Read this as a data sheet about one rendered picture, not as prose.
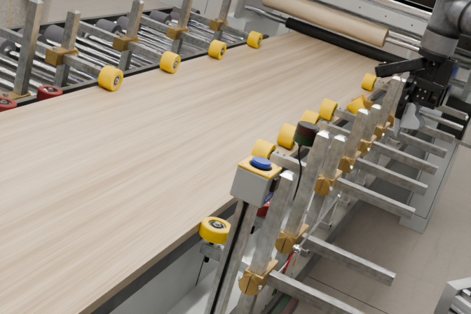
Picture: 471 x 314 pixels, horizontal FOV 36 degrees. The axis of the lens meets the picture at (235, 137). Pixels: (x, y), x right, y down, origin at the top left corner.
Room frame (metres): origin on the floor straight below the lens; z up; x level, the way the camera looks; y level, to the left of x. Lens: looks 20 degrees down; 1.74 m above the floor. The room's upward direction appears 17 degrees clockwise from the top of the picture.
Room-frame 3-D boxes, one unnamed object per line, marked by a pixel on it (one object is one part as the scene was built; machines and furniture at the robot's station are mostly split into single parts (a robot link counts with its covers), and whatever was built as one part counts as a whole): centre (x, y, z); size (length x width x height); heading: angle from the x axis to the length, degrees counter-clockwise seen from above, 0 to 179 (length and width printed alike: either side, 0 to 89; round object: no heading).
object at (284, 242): (1.84, -0.22, 0.85); 0.13 x 0.06 x 0.05; 162
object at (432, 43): (1.63, -0.37, 1.50); 0.08 x 0.08 x 0.05
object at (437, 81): (1.62, -0.38, 1.42); 0.09 x 0.08 x 0.12; 64
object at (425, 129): (3.01, -0.70, 0.95); 0.36 x 0.03 x 0.03; 72
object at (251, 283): (1.60, -0.15, 0.84); 0.13 x 0.06 x 0.05; 162
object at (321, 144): (1.81, -0.22, 0.93); 0.03 x 0.03 x 0.48; 72
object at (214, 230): (1.66, -0.02, 0.85); 0.08 x 0.08 x 0.11
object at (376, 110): (2.53, -0.45, 0.86); 0.03 x 0.03 x 0.48; 72
